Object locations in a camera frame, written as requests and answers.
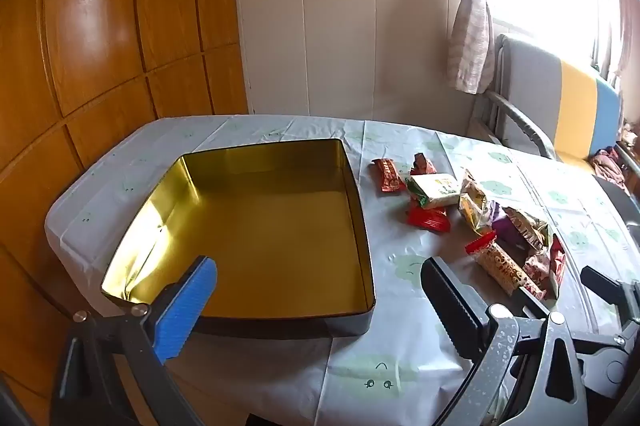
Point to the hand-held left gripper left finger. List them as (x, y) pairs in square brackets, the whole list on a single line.
[(185, 306)]

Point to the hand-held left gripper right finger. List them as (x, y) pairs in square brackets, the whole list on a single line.
[(450, 301)]

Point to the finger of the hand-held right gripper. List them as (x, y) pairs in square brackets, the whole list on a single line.
[(527, 301), (607, 288)]

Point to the purple snack packet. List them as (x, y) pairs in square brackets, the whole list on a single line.
[(502, 228)]

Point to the red gold-print snack packet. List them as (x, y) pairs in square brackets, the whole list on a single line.
[(427, 218)]

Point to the yellow silver-edged snack packet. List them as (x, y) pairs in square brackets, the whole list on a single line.
[(475, 206)]

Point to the green and white snack packet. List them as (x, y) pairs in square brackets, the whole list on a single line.
[(435, 191)]

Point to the gold-lined maroon tin box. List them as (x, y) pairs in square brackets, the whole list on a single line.
[(275, 231)]

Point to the pink-red snack packet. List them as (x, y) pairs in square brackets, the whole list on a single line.
[(547, 266)]

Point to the long tan red-ended snack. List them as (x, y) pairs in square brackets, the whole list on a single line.
[(502, 266)]

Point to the pale green-print tablecloth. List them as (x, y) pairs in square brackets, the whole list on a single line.
[(400, 356)]

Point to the clear orange-edged seed packet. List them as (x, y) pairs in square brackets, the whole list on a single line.
[(527, 226)]

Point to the black chair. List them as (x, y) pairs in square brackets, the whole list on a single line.
[(617, 196)]

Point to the dark red cloth pile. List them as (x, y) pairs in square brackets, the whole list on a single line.
[(607, 165)]

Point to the brown-red patterned snack packet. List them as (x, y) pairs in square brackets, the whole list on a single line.
[(387, 176)]

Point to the small red snack packet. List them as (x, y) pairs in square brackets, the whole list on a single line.
[(422, 163)]

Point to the grey yellow blue armchair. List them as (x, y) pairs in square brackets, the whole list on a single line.
[(535, 75)]

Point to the pale patterned curtain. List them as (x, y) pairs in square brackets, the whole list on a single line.
[(470, 30)]

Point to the wooden wardrobe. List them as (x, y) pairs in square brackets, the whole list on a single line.
[(100, 30)]

